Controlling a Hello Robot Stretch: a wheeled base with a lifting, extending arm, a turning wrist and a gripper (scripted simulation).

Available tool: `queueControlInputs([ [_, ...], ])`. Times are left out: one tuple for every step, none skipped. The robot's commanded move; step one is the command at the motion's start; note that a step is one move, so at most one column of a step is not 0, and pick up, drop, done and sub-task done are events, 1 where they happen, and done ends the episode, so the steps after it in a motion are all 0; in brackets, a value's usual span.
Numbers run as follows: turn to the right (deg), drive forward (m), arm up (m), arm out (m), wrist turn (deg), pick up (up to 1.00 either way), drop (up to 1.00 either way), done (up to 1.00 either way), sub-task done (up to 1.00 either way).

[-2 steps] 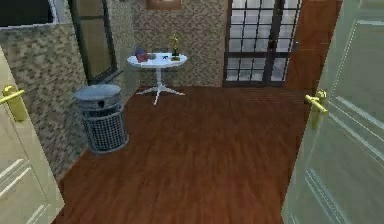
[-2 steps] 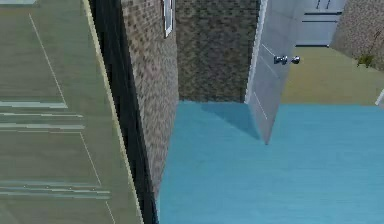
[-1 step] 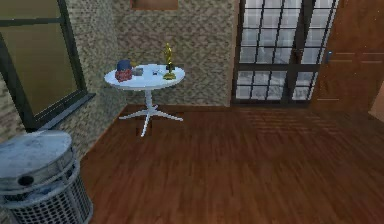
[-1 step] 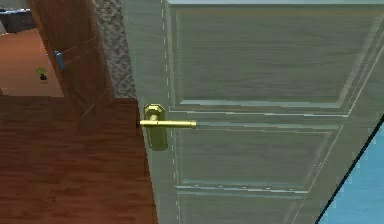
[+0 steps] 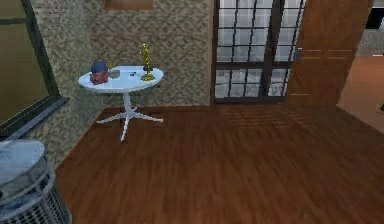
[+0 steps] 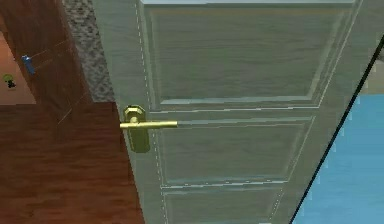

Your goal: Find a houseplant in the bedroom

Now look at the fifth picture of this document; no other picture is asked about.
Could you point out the gold statuette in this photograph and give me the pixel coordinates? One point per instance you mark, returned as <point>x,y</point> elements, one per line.
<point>146,63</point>

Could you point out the small black item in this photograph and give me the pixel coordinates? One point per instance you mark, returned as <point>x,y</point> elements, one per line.
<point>133,74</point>

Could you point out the grey small bowl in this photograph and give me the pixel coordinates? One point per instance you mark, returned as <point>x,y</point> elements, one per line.
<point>114,73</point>

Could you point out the black-framed grid window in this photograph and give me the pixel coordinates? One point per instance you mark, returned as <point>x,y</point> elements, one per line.
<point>254,50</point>

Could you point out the blue and red figure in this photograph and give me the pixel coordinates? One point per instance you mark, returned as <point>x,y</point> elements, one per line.
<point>99,73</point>

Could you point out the brown wooden room door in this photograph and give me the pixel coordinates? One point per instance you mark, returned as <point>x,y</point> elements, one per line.
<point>325,53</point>

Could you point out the dark-framed window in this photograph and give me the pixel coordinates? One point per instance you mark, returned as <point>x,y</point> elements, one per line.
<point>23,63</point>

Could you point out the grey mesh laundry basket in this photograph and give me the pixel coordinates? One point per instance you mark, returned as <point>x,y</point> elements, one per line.
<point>26,186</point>

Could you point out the white round pedestal table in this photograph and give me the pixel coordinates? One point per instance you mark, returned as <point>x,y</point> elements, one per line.
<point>124,83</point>

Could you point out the brown framed wall picture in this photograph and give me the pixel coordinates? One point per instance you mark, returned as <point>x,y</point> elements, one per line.
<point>128,4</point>

